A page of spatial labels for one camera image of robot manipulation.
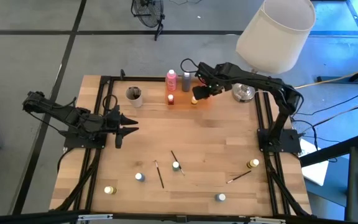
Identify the black left wrist camera cable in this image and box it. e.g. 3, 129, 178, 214
101, 94, 119, 110

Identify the large pink paint bottle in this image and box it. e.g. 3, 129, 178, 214
165, 69, 178, 92

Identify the large grey paint bottle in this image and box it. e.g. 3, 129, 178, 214
181, 72, 192, 93

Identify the black aluminium table frame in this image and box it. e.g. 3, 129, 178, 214
50, 68, 313, 224

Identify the yellow extension cable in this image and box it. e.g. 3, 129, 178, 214
293, 63, 358, 91

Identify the white plastic cup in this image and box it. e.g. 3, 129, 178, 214
125, 85, 144, 108

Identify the translucent orange tray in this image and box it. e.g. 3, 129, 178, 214
165, 79, 213, 110

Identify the table lamp with cream shade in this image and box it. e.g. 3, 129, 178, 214
231, 0, 317, 103

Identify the white flat panel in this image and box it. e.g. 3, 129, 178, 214
300, 138, 331, 187

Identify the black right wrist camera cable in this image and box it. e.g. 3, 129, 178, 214
180, 58, 200, 74

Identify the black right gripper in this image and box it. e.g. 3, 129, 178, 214
192, 62, 233, 101

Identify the black metal bar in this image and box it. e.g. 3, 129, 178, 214
299, 133, 358, 168

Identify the black floor fan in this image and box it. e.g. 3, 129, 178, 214
131, 0, 166, 42

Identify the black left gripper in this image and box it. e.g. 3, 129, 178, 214
87, 105, 139, 149

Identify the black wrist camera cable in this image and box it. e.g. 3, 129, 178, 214
180, 58, 200, 74
101, 94, 119, 110

